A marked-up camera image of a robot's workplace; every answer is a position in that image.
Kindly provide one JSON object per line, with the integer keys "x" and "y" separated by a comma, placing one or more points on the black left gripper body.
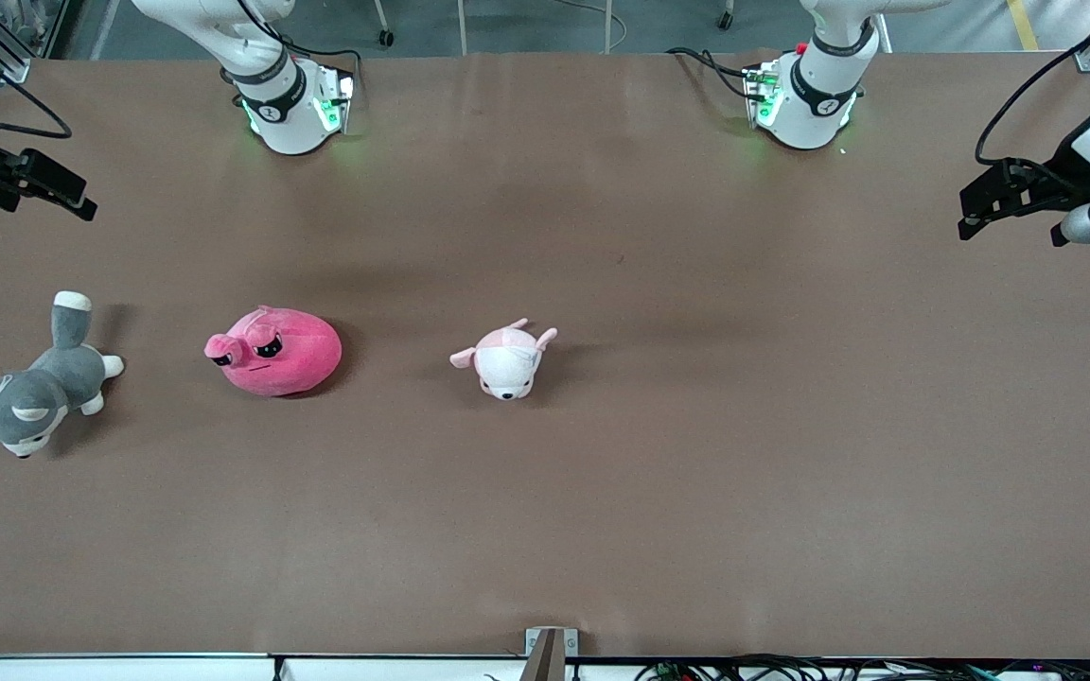
{"x": 1062, "y": 173}

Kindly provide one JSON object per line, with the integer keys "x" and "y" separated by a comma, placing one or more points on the hot pink round plush toy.
{"x": 290, "y": 355}

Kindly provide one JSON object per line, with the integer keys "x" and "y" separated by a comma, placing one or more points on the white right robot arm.
{"x": 285, "y": 113}

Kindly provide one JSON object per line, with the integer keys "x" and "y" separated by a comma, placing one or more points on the grey husky plush toy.
{"x": 34, "y": 392}

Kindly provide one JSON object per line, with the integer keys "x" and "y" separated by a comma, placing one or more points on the pale pink dog plush toy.
{"x": 505, "y": 364}

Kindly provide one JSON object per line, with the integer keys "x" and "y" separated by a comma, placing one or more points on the white metal leg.
{"x": 462, "y": 28}
{"x": 607, "y": 28}

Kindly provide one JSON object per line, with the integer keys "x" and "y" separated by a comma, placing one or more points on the white table edge rail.
{"x": 129, "y": 670}

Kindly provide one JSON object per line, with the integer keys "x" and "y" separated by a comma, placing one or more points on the metal table edge bracket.
{"x": 550, "y": 653}

